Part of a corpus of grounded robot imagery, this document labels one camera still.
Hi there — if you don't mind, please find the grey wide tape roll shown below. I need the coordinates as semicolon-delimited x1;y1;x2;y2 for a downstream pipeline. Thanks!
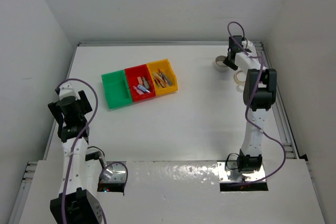
214;56;229;72

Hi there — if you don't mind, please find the beige masking tape roll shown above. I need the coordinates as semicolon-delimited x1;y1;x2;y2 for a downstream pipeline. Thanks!
234;70;246;84

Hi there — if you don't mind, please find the clear small tape roll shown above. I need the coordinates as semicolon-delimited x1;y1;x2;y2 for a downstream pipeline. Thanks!
236;84;244;93

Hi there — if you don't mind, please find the yellow highlighter pen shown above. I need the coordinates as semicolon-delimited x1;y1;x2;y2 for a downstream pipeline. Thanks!
162;73;173;87

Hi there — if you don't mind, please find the blue marker pen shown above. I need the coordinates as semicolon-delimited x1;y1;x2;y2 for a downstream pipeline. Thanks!
159;72;170;87

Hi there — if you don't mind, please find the pink packaged pen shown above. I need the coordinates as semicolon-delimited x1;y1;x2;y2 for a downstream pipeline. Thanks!
155;69;166;87

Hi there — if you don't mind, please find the pink correction tape case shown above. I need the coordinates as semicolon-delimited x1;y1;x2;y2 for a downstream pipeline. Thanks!
133;86;144;95

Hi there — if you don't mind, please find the blue correction tape case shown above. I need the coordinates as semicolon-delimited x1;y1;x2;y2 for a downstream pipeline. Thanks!
137;84;151;93

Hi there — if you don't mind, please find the orange correction tape case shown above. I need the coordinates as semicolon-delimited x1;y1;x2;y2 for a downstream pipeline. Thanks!
137;77;143;85

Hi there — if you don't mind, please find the green correction tape case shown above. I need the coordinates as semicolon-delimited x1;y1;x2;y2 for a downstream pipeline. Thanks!
142;77;150;90

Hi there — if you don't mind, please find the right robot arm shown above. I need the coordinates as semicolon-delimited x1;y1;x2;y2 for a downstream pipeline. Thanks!
223;36;277;173

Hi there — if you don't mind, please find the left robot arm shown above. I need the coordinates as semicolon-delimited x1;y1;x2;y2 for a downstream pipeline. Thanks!
48;87;102;223

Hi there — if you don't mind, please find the green plastic bin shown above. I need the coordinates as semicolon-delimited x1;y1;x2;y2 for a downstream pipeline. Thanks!
101;70;133;109

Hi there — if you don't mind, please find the yellow plastic bin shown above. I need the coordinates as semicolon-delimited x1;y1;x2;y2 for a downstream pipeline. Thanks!
146;59;178;96

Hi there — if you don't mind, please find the red plastic bin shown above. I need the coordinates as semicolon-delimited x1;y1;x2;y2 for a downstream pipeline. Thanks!
125;65;156;102

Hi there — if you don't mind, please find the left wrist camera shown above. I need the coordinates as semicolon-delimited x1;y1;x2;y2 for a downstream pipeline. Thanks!
55;81;77;100

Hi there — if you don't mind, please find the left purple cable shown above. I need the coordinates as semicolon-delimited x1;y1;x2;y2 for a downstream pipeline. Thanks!
54;78;129;224

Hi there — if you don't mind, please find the purple cable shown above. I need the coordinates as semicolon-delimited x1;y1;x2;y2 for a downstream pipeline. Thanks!
54;78;129;224
226;21;287;184

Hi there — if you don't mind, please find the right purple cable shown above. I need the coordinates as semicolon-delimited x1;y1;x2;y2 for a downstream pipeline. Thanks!
226;21;287;184

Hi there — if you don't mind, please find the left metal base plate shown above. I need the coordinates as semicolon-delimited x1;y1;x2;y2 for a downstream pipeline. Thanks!
99;162;129;184

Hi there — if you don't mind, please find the metal base plate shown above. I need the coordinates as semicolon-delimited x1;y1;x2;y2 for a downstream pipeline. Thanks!
217;160;267;184
99;162;129;184

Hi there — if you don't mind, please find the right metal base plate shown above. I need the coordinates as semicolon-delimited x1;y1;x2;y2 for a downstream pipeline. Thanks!
217;160;267;184

